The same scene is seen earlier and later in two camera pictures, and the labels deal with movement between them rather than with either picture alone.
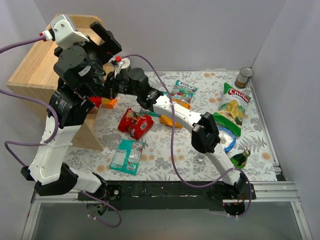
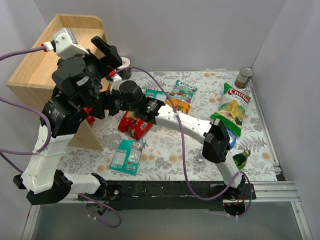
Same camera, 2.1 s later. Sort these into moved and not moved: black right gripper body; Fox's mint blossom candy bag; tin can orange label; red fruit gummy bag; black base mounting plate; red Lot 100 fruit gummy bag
Moved: black right gripper body; red fruit gummy bag
Not moved: red Lot 100 fruit gummy bag; black base mounting plate; tin can orange label; Fox's mint blossom candy bag
